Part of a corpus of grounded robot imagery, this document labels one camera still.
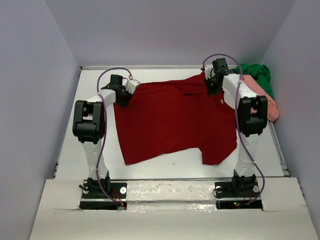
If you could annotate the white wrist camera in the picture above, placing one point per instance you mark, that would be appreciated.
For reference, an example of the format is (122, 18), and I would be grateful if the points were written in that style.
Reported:
(208, 71)
(131, 86)

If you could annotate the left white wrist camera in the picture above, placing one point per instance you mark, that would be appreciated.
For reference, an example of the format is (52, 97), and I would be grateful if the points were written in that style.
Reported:
(131, 86)

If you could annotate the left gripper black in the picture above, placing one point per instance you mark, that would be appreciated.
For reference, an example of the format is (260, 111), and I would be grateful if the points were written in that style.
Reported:
(129, 96)

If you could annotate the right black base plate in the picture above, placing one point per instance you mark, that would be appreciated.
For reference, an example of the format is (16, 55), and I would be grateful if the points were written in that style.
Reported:
(228, 199)

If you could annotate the metal rail at table front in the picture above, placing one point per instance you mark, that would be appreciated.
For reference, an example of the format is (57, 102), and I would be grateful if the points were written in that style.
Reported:
(191, 179)

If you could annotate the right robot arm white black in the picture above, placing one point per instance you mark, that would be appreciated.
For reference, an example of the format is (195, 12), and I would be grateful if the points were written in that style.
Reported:
(251, 112)

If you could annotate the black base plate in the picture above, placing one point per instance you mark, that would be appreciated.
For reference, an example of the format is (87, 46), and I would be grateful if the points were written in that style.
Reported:
(228, 199)
(96, 199)

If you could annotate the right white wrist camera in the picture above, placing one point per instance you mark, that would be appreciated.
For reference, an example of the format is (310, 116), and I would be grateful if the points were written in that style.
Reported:
(208, 71)

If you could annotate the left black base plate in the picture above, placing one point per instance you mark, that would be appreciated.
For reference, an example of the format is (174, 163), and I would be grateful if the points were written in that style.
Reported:
(96, 199)

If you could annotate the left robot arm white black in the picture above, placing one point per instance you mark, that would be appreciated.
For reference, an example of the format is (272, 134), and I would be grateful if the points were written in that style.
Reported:
(90, 128)

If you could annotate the green t shirt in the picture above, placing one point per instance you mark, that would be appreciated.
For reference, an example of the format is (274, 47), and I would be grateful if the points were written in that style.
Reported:
(257, 77)

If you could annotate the dark red t shirt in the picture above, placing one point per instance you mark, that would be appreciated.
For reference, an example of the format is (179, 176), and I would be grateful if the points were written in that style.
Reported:
(171, 116)

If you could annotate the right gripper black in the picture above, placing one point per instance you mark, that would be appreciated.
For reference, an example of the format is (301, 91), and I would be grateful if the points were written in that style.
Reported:
(211, 91)

